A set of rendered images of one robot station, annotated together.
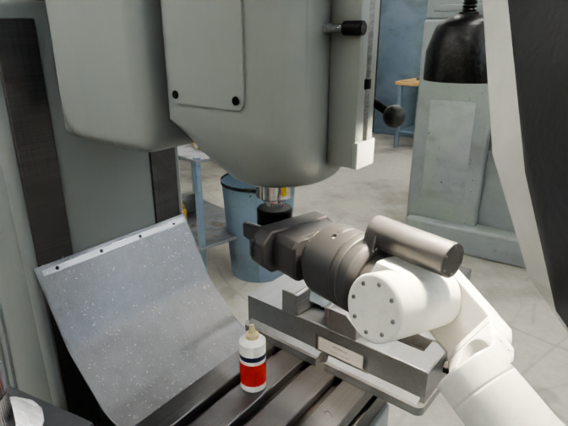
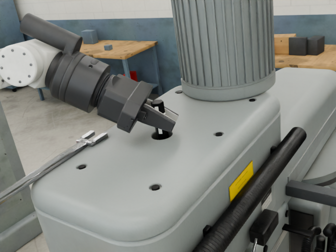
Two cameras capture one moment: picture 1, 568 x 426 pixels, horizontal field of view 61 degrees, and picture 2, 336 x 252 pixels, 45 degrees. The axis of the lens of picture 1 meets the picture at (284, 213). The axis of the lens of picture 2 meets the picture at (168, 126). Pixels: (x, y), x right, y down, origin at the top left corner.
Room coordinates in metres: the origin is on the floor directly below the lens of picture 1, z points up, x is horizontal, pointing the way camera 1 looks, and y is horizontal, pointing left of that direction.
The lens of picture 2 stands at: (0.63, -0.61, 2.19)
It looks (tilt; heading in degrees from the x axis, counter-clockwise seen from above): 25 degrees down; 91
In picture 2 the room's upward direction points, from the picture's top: 9 degrees counter-clockwise
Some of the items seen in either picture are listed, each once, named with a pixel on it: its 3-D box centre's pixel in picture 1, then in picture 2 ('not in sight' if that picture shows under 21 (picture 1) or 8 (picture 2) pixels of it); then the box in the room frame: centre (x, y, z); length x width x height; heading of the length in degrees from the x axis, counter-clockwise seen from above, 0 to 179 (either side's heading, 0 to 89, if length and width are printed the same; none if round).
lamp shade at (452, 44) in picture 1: (464, 46); not in sight; (0.49, -0.17, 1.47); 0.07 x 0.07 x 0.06
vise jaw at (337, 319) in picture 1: (360, 307); not in sight; (0.70, -0.13, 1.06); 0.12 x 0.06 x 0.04; 141
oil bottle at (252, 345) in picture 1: (253, 355); not in sight; (0.62, 0.05, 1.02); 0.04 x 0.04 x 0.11
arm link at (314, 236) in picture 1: (319, 254); not in sight; (0.53, -0.04, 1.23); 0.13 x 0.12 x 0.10; 128
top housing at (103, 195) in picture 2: not in sight; (172, 169); (0.61, 0.02, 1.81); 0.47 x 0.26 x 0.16; 53
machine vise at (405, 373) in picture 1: (346, 319); not in sight; (0.71, -0.11, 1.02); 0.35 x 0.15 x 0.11; 51
